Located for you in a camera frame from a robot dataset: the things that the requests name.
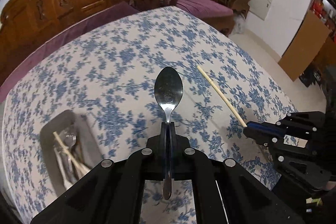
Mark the light bamboo chopstick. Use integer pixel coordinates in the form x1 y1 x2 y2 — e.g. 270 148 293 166
53 131 90 175
197 65 247 128

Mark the small steel spoon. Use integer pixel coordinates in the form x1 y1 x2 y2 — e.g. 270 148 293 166
64 131 76 179

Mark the large steel spoon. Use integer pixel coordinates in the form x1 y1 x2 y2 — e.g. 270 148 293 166
154 67 183 200

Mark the white plastic fork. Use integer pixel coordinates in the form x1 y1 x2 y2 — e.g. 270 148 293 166
54 148 73 190

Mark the person's right hand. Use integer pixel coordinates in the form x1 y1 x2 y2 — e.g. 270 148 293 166
322 181 336 191

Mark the grey metal tray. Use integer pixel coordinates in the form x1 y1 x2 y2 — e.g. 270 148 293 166
40 110 102 196

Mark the plastic bag under table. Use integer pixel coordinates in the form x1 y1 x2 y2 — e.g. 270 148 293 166
230 13 246 35

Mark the brown cardboard sheet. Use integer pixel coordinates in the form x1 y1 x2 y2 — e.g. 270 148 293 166
278 10 330 81

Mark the blue floral tablecloth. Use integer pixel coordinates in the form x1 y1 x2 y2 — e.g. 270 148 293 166
2 7 295 223

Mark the purple armchair cushion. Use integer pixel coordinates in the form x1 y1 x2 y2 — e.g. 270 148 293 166
176 0 234 19

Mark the purple sofa cushion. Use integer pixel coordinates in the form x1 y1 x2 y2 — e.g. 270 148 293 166
1 2 139 102

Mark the carved wooden sofa bench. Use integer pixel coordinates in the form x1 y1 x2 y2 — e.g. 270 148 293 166
1 0 129 82

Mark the white wall panel cover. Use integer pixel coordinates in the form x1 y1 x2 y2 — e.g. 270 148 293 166
249 0 273 20

